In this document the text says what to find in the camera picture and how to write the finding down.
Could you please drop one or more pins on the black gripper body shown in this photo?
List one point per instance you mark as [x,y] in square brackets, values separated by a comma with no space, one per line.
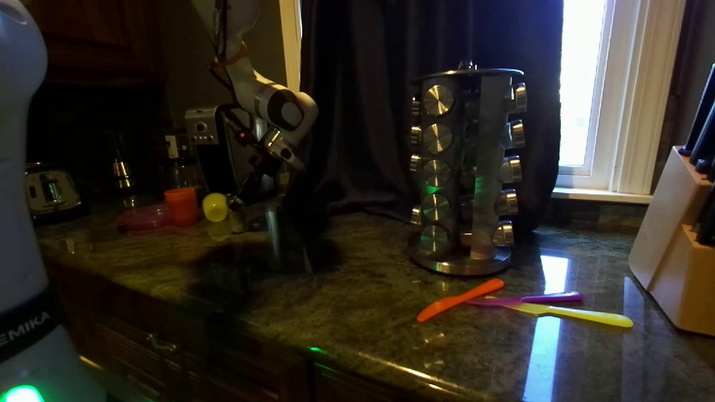
[276,180]

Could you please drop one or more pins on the steel revolving spice rack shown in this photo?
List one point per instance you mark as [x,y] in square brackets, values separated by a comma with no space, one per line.
[481,147]

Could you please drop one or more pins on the yellow plastic cup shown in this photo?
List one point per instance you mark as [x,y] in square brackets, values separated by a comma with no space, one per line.
[215,207]

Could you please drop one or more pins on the orange plastic cup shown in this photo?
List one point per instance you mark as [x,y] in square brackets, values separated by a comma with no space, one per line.
[181,207]

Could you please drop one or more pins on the black steel coffee maker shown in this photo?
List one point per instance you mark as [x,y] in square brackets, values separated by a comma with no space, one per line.
[201,125]

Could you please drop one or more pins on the dark bottle with white label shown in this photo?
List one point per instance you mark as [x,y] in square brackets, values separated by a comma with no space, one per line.
[173,156]

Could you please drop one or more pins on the pink plastic plate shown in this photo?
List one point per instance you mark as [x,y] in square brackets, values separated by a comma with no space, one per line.
[141,217]

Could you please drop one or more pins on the dark glass bottle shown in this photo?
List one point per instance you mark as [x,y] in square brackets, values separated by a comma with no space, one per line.
[122,178]

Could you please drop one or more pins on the silver toaster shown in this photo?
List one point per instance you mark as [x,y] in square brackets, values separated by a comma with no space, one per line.
[49,192]

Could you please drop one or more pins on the orange plastic knife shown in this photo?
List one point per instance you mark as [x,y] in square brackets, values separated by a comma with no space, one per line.
[458,299]

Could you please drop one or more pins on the purple plastic knife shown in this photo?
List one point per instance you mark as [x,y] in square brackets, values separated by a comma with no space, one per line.
[556,297]

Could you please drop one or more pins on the yellow plastic knife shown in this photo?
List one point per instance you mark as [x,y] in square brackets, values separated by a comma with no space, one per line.
[588,318]

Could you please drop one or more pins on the wooden knife block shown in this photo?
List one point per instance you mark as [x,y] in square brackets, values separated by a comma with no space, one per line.
[671,253]

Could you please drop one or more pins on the grey wrist camera bar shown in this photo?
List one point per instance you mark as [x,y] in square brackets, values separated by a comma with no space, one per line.
[283,147]

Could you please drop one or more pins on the dark wood wall cabinet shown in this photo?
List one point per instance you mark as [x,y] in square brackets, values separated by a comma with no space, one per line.
[97,45]

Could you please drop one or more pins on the white window frame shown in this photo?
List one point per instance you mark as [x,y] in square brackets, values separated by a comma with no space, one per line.
[634,97]

